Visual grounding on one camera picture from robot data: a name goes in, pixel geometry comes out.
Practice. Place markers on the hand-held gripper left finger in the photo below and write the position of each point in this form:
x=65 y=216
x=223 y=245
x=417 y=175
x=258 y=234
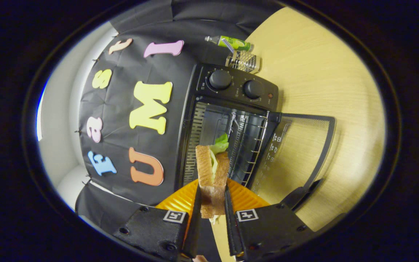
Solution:
x=193 y=225

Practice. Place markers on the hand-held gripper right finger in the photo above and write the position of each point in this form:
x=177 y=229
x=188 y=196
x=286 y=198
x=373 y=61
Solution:
x=231 y=225

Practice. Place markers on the toasted lettuce sandwich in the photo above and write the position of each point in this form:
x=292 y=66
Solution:
x=205 y=167

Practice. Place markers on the black toaster oven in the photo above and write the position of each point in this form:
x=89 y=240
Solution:
x=231 y=92

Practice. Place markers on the green drink bottle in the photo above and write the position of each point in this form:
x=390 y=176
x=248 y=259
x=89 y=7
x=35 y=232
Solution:
x=238 y=44

